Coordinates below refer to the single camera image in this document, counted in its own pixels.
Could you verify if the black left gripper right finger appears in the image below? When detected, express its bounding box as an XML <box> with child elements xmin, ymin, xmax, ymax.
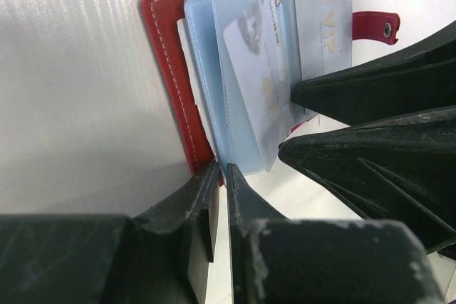
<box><xmin>226</xmin><ymin>164</ymin><xmax>444</xmax><ymax>303</ymax></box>

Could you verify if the red leather card holder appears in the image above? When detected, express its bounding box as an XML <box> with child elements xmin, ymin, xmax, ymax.
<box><xmin>141</xmin><ymin>0</ymin><xmax>400</xmax><ymax>174</ymax></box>

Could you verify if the silver VIP card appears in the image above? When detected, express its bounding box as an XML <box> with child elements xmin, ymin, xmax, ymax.
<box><xmin>223</xmin><ymin>0</ymin><xmax>294</xmax><ymax>165</ymax></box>
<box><xmin>294</xmin><ymin>0</ymin><xmax>353</xmax><ymax>80</ymax></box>

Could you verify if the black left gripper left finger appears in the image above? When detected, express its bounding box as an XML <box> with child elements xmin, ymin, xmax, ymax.
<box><xmin>1</xmin><ymin>161</ymin><xmax>220</xmax><ymax>303</ymax></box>

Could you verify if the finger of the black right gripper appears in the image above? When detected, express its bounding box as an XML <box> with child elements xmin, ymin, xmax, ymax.
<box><xmin>291</xmin><ymin>23</ymin><xmax>455</xmax><ymax>125</ymax></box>
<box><xmin>278</xmin><ymin>106</ymin><xmax>455</xmax><ymax>253</ymax></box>

